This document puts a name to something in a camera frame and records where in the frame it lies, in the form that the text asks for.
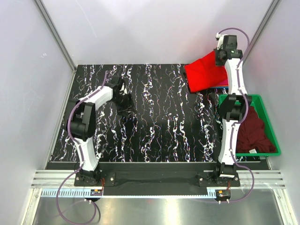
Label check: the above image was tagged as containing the maroon t shirt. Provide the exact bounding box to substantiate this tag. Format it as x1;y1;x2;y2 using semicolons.
236;106;276;154

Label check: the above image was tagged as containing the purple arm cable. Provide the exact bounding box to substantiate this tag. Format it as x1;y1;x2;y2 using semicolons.
194;27;256;203
55;70;110;223

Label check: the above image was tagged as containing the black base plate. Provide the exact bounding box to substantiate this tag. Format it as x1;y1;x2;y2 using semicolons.
75;162;240;197

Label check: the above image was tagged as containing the red t shirt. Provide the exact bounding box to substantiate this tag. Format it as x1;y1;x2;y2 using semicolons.
184;51;228;93

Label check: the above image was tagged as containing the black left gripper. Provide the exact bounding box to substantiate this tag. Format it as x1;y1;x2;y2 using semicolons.
111;93;136;118

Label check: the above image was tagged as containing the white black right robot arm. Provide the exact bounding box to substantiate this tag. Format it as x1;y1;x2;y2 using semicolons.
212;33;252;186

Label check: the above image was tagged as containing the folded pink t shirt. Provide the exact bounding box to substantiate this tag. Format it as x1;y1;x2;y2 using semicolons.
218;79;228;86

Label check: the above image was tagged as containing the right connector box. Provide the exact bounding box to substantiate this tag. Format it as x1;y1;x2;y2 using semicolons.
216;189;231;199

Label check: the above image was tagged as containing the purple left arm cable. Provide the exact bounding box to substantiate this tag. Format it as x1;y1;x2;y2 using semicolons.
55;70;110;223

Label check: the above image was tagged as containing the green plastic bin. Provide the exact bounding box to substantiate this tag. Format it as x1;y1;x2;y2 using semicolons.
218;95;281;158

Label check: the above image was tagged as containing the connector box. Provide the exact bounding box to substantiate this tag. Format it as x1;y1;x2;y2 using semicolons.
90;189;103;196
216;189;231;199

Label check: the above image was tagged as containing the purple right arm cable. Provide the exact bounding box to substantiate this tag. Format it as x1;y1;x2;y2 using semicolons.
194;27;256;203

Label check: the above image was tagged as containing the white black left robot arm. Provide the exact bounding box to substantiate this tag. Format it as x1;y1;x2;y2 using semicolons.
65;76;135;186

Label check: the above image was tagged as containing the left connector box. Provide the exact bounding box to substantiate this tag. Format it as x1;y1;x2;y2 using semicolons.
90;189;103;196

